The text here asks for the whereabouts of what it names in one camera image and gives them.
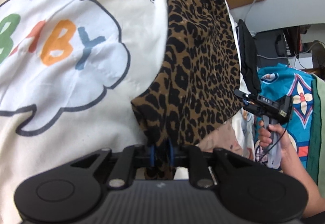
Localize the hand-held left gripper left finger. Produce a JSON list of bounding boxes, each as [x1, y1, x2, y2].
[[70, 145, 156, 188]]

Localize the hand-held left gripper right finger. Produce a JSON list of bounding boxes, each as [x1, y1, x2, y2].
[[169, 145, 254, 188]]

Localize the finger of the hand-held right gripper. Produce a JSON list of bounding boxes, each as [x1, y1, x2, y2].
[[234, 89, 257, 103], [242, 102, 257, 114]]

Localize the leopard print pants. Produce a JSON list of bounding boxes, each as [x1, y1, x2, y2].
[[131, 0, 245, 180]]

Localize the person's right forearm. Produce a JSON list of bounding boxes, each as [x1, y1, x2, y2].
[[278, 138, 318, 219]]

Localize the folded black clothes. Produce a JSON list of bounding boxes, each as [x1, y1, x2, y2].
[[237, 19, 262, 95]]

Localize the person's right hand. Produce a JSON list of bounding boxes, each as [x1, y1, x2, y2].
[[258, 120, 290, 161]]

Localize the blue printed blanket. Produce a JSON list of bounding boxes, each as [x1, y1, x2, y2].
[[256, 63, 318, 171]]

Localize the green blanket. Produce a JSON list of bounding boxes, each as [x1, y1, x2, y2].
[[306, 72, 325, 186]]

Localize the bear print bed sheet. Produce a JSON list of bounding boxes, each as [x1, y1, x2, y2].
[[0, 0, 282, 224]]

